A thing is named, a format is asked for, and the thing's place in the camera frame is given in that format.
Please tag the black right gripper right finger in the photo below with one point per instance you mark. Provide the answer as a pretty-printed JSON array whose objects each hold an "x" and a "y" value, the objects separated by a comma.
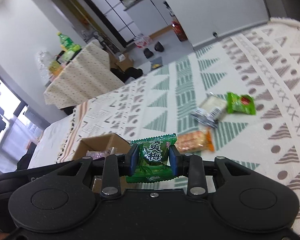
[{"x": 190, "y": 166}]

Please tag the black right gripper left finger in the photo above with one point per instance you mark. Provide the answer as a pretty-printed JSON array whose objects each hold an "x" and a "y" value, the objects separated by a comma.
[{"x": 117, "y": 166}]

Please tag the orange bread snack packet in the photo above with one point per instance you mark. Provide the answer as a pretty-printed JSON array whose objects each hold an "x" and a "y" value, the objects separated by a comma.
[{"x": 195, "y": 141}]

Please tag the dark green plum snack packet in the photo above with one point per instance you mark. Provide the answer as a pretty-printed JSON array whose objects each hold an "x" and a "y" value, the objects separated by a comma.
[{"x": 152, "y": 165}]

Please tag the black and white snack packet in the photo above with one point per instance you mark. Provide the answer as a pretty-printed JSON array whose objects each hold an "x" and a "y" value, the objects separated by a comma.
[{"x": 209, "y": 112}]

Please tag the light green red-dot snack packet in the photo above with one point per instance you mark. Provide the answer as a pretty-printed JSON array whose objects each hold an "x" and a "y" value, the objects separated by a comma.
[{"x": 240, "y": 103}]

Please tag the brown cardboard box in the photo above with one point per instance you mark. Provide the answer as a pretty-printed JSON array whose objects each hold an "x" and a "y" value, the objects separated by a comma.
[{"x": 101, "y": 143}]

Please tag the purple snack packet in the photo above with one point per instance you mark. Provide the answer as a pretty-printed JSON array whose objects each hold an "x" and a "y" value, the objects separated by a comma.
[{"x": 101, "y": 154}]

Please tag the dotted cloth covered table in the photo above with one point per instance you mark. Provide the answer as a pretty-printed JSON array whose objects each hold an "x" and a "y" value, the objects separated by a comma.
[{"x": 87, "y": 76}]

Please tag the small cardboard box on floor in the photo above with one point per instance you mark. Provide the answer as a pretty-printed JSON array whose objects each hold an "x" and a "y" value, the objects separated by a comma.
[{"x": 122, "y": 62}]

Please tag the black shoe left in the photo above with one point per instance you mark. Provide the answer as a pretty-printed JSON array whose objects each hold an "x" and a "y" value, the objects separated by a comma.
[{"x": 148, "y": 53}]

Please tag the black shoe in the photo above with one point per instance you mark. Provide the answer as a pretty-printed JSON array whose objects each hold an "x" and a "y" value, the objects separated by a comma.
[
  {"x": 159, "y": 47},
  {"x": 148, "y": 53}
]

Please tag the black shoe right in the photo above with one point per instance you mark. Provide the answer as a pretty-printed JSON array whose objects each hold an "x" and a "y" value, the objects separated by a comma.
[{"x": 159, "y": 47}]

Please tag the white red plastic bag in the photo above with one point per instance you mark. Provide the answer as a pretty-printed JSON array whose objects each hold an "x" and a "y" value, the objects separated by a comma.
[{"x": 142, "y": 41}]

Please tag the patterned bed cover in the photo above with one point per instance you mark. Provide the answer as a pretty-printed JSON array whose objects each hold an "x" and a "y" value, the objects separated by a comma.
[{"x": 249, "y": 81}]

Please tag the green soda bottle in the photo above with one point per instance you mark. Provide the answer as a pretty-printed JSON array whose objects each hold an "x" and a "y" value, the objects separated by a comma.
[{"x": 68, "y": 43}]

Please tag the red-brown oil bottle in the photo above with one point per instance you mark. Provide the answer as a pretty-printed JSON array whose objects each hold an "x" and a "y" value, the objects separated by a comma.
[{"x": 178, "y": 30}]

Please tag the white cabinet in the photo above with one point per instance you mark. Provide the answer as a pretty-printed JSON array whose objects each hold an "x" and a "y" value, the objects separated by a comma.
[{"x": 150, "y": 16}]

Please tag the black framed sliding door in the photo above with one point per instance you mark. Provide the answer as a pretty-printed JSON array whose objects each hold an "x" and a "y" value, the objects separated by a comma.
[{"x": 113, "y": 15}]

